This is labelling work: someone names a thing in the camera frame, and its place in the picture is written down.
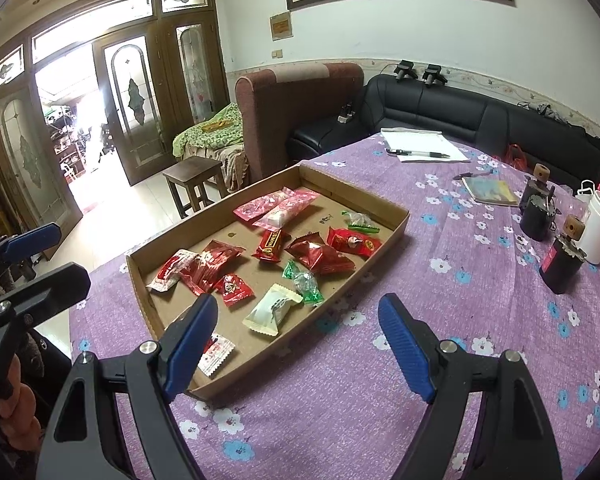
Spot wooden glass door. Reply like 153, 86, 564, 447
0, 0, 230, 234

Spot white paper sheets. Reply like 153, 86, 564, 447
379, 128, 468, 162

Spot black jar with cork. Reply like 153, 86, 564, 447
519, 164, 556, 242
540, 214, 586, 295

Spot person's left hand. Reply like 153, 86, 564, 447
0, 356, 42, 453

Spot small red candy packet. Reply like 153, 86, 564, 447
214, 273, 254, 309

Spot white cream snack packet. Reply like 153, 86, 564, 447
242, 284, 303, 337

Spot white red sachet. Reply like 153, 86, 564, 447
147, 249, 197, 292

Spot black leather sofa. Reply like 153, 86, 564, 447
286, 75, 600, 190

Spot black pen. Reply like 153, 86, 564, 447
386, 148, 451, 159

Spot small yellow green booklet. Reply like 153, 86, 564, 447
460, 177, 518, 206

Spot green candy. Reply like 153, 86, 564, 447
283, 260, 324, 306
341, 210, 380, 234

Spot cardboard tray box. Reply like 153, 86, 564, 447
126, 165, 410, 400

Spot dark red foil snack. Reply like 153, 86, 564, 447
178, 240, 245, 296

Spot wooden stool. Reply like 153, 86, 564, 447
161, 156, 228, 219

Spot green floral blanket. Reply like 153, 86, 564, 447
172, 102, 244, 158

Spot white plastic jar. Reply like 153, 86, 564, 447
576, 191, 600, 264

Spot purple floral tablecloth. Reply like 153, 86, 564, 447
68, 131, 600, 480

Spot dark red pillow snack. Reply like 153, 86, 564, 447
286, 232, 355, 275

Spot long pink snack packet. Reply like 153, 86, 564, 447
253, 190, 318, 231

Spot white red snack packet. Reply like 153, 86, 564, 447
198, 333, 235, 378

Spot brown red armchair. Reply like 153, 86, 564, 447
235, 61, 364, 182

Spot red character snack packet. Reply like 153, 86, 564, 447
327, 228, 382, 259

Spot small wall plaque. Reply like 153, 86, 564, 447
270, 11, 294, 41

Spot red rectangular snack bar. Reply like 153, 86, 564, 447
252, 229, 290, 263

